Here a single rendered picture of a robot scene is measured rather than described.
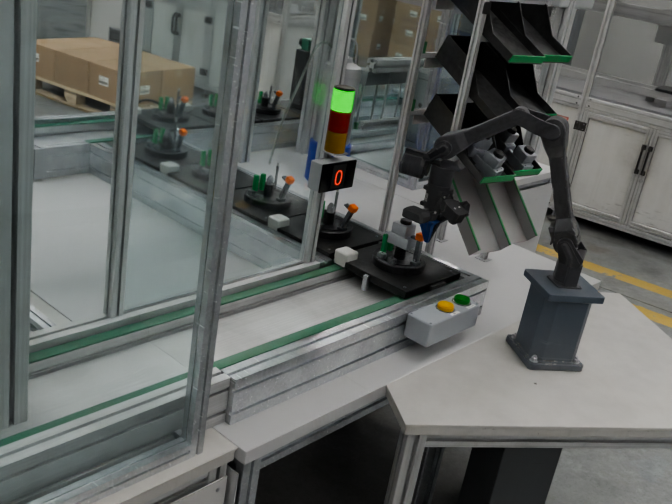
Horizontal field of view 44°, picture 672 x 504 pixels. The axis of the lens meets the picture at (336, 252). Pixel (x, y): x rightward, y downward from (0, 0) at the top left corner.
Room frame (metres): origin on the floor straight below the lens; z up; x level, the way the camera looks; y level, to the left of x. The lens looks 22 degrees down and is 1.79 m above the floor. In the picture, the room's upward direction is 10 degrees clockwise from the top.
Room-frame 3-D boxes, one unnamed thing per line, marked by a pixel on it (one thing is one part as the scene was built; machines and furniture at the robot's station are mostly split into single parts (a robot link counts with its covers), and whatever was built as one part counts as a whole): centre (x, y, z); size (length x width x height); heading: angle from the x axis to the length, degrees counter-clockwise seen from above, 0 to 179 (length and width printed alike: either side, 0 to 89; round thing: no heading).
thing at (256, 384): (1.69, -0.11, 0.91); 0.89 x 0.06 x 0.11; 142
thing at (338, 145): (1.93, 0.05, 1.28); 0.05 x 0.05 x 0.05
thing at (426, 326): (1.80, -0.28, 0.93); 0.21 x 0.07 x 0.06; 142
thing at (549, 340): (1.85, -0.55, 0.96); 0.15 x 0.15 x 0.20; 16
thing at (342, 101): (1.93, 0.05, 1.38); 0.05 x 0.05 x 0.05
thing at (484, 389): (1.89, -0.54, 0.84); 0.90 x 0.70 x 0.03; 106
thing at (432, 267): (2.00, -0.16, 0.96); 0.24 x 0.24 x 0.02; 52
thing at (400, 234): (2.01, -0.16, 1.06); 0.08 x 0.04 x 0.07; 52
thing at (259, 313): (1.78, 0.04, 0.91); 0.84 x 0.28 x 0.10; 142
